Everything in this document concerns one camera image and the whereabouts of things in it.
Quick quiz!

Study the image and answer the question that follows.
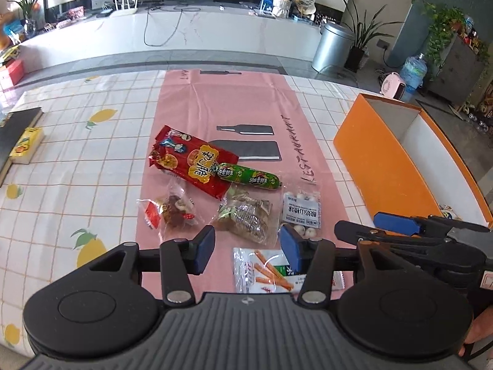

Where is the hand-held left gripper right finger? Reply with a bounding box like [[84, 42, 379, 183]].
[[279, 224, 409, 303]]

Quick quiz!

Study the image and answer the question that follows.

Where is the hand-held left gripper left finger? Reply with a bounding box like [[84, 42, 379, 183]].
[[87, 224, 215, 304]]

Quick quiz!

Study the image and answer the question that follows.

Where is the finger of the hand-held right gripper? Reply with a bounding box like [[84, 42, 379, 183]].
[[373, 212, 493, 240], [334, 220, 486, 265]]

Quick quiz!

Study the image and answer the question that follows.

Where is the white packet with orange sticks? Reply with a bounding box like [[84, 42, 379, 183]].
[[232, 247, 345, 293]]

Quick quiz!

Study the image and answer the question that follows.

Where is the white ball candy packet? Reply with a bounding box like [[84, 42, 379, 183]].
[[280, 191, 322, 240]]

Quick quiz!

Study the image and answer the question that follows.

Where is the small clear red candy packet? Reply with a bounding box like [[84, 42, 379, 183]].
[[137, 180, 206, 240]]

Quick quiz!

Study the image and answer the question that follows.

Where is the clear packet of green snacks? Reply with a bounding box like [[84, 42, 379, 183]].
[[211, 187, 282, 245]]

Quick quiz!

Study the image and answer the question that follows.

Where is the orange cardboard box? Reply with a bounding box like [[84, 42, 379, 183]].
[[333, 92, 493, 229]]

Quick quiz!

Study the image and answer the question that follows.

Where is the green sausage stick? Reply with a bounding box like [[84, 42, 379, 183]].
[[217, 163, 283, 192]]

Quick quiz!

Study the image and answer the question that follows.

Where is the red snack packet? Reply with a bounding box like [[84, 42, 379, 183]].
[[148, 124, 239, 200]]

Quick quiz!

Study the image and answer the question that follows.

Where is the person's right hand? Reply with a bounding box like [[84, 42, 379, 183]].
[[458, 308, 493, 358]]

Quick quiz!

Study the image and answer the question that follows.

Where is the pink space heater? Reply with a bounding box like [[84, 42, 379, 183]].
[[379, 70, 409, 101]]

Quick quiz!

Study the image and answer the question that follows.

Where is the pink table mat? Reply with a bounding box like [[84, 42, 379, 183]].
[[136, 68, 353, 295]]

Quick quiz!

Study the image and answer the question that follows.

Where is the blue water jug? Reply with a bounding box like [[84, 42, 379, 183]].
[[398, 53, 428, 92]]

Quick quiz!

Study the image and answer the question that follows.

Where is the grey cabinet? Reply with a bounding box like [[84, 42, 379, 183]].
[[427, 33, 488, 110]]

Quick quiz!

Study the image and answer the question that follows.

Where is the potted snake plant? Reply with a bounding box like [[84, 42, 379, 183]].
[[339, 0, 403, 73]]

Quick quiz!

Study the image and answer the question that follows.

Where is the silver trash bin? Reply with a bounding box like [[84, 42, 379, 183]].
[[311, 22, 355, 74]]

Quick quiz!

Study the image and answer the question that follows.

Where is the small yellow box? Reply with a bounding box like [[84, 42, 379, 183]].
[[8, 126, 44, 165]]

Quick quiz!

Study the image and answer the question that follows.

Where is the white marble television console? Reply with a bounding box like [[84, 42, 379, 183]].
[[0, 2, 324, 81]]

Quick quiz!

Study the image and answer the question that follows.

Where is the black notebook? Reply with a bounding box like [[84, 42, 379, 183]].
[[0, 107, 44, 187]]

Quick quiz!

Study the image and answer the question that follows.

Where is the teddy bear bouquet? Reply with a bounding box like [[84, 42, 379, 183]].
[[271, 0, 295, 19]]

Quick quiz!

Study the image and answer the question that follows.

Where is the white router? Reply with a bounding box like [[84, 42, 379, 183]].
[[110, 0, 143, 17]]

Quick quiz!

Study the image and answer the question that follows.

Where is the red box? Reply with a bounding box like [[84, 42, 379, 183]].
[[0, 60, 26, 87]]

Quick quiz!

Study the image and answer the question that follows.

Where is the orchid plant in glass vase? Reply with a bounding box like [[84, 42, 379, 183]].
[[8, 0, 47, 41]]

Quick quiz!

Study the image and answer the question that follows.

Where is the black cable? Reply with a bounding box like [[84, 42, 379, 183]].
[[143, 4, 201, 46]]

